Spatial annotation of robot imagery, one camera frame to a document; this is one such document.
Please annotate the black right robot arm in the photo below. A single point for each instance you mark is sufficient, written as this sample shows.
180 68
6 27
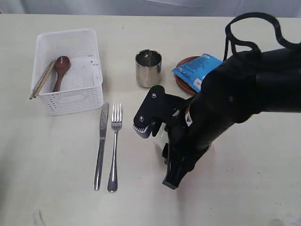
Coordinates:
242 86

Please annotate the white perforated plastic basket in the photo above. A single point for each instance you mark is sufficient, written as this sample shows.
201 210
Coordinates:
81 87

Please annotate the speckled grey ceramic bowl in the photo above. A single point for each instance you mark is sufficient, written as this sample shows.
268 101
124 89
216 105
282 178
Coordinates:
160 139

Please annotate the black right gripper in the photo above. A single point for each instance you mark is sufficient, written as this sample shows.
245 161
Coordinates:
187 143

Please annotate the silver fork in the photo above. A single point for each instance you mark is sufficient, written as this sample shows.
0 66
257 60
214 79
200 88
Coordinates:
116 125

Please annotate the brown wooden spoon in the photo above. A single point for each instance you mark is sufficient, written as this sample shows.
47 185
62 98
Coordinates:
62 65

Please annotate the brown plate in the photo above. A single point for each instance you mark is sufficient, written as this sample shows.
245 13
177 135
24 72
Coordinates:
181 83

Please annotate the brown wooden chopsticks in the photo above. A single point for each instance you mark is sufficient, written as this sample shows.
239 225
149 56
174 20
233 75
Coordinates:
42 80

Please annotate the blue snack packet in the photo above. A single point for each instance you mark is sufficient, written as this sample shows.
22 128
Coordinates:
194 71

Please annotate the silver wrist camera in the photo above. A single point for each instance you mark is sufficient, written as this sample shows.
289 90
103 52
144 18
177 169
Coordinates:
158 107

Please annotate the silver table knife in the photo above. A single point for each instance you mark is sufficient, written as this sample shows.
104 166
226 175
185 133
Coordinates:
102 136

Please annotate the steel cup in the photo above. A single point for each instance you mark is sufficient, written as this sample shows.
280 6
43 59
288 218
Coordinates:
148 65

